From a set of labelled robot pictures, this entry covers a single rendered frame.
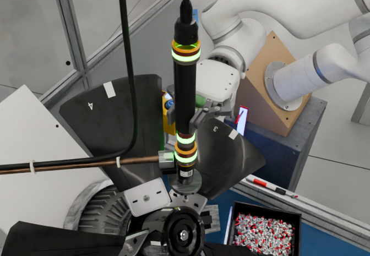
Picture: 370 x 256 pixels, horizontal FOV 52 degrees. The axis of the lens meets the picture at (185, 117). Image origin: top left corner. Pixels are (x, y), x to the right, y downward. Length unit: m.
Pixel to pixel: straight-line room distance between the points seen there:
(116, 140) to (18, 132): 0.25
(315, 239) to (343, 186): 1.09
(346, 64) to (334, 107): 1.80
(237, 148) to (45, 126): 0.49
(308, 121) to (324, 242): 0.43
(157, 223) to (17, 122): 0.40
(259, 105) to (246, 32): 0.56
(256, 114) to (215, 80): 0.68
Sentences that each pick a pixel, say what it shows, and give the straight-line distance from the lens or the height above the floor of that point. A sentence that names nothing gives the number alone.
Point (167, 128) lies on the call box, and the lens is 1.29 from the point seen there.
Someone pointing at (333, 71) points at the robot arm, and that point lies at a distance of 1.25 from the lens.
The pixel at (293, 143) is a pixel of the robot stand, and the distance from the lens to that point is 1.40.
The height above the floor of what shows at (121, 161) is 1.36.
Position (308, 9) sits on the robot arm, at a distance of 0.77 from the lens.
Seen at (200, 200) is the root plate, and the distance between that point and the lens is 0.92.
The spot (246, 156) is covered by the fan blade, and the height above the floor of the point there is 1.17.
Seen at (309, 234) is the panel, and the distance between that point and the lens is 1.49.
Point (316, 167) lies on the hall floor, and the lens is 2.59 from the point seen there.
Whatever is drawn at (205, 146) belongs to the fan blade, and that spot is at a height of 1.20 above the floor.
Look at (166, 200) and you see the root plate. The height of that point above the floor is 1.25.
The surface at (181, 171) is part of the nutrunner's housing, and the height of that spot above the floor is 1.32.
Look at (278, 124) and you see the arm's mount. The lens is 1.39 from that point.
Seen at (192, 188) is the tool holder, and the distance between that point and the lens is 0.83.
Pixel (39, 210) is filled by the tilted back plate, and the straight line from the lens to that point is 0.97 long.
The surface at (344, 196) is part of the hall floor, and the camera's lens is 2.51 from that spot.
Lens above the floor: 1.96
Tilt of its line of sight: 46 degrees down
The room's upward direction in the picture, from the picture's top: straight up
